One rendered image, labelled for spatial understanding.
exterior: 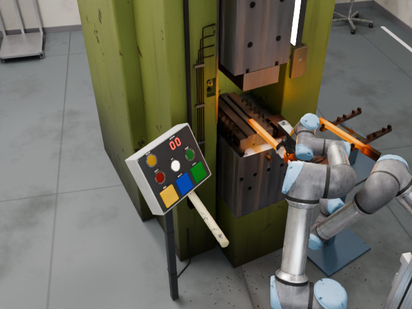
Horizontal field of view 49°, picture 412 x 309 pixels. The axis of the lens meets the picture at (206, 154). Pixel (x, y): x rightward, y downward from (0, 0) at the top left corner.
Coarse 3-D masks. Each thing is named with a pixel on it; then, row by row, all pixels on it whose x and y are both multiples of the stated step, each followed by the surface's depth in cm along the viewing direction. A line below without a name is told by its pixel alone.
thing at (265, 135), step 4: (248, 120) 242; (252, 120) 242; (252, 124) 240; (256, 124) 239; (256, 128) 236; (260, 128) 236; (260, 132) 234; (264, 132) 233; (264, 136) 231; (268, 136) 230; (268, 140) 229; (272, 140) 227; (272, 144) 226; (276, 144) 225; (284, 152) 220; (284, 156) 216; (292, 156) 216; (284, 160) 217; (292, 160) 214; (296, 160) 214
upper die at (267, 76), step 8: (224, 72) 226; (248, 72) 210; (256, 72) 212; (264, 72) 214; (272, 72) 216; (232, 80) 221; (240, 80) 213; (248, 80) 212; (256, 80) 214; (264, 80) 217; (272, 80) 219; (240, 88) 216; (248, 88) 215
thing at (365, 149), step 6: (324, 120) 247; (330, 126) 242; (336, 126) 242; (336, 132) 240; (342, 132) 238; (342, 138) 237; (348, 138) 234; (354, 138) 234; (360, 144) 230; (366, 150) 228; (372, 150) 224; (372, 156) 226; (378, 156) 222
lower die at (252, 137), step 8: (232, 96) 264; (224, 104) 258; (240, 104) 257; (224, 112) 251; (232, 112) 251; (248, 112) 251; (224, 120) 247; (232, 120) 245; (240, 120) 245; (256, 120) 245; (264, 120) 245; (232, 128) 241; (240, 128) 239; (248, 128) 239; (264, 128) 239; (272, 128) 239; (240, 136) 235; (248, 136) 234; (256, 136) 237; (240, 144) 235; (248, 144) 237; (256, 144) 240
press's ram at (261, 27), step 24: (240, 0) 186; (264, 0) 191; (288, 0) 196; (240, 24) 192; (264, 24) 198; (288, 24) 204; (240, 48) 200; (264, 48) 206; (288, 48) 212; (240, 72) 207
